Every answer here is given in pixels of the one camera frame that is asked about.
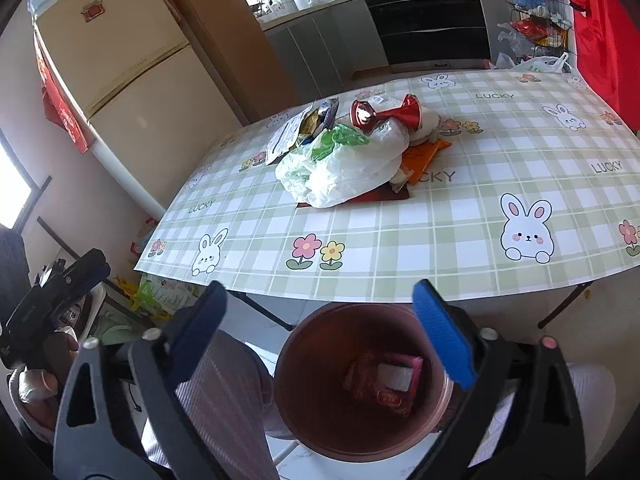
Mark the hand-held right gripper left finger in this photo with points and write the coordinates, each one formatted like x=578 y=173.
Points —
x=200 y=320

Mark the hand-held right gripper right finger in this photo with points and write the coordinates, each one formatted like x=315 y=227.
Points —
x=445 y=335

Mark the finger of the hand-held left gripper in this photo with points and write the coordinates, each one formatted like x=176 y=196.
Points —
x=90 y=267

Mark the brown round waste bin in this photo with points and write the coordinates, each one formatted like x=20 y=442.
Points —
x=325 y=360

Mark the dark red packet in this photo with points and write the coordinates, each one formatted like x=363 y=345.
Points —
x=380 y=195

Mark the orange packet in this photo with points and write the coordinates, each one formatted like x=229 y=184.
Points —
x=425 y=160

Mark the white plastic bag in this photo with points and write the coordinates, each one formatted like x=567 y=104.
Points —
x=350 y=170

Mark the white printed packet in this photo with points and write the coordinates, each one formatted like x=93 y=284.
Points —
x=287 y=137

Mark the white tissue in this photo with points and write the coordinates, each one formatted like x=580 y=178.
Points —
x=429 y=127

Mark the green plastic wrapper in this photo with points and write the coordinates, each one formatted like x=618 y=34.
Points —
x=335 y=139

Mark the gold foil wrapper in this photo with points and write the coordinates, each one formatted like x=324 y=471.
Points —
x=312 y=124

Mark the red foil wrapper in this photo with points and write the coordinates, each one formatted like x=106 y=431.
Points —
x=400 y=110

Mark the person's left hand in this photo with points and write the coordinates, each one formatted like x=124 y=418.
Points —
x=35 y=387

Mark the colourful printed carton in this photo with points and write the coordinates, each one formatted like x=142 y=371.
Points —
x=165 y=295

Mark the red packet with white label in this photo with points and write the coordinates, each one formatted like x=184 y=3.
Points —
x=380 y=380

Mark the green checked bunny tablecloth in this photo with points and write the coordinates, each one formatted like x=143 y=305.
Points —
x=400 y=240

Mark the person's right leg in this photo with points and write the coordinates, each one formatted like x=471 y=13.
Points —
x=592 y=400

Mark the red hanging banner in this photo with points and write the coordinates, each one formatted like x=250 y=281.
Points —
x=60 y=105

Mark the beige fridge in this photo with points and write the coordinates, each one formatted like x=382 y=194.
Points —
x=140 y=85

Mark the red fridge magnet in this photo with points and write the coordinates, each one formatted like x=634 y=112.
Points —
x=92 y=11

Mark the white bag with green print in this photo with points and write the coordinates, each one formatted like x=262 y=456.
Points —
x=542 y=64

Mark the clear plastic bag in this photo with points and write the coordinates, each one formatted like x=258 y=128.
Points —
x=510 y=42

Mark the grey kitchen base cabinets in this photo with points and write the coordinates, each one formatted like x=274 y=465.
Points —
x=320 y=45

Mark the black integrated stove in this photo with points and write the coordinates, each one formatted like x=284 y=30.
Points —
x=430 y=25

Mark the red apron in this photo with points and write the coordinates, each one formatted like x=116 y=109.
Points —
x=605 y=35

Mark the wooden door frame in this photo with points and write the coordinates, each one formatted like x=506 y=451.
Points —
x=225 y=35

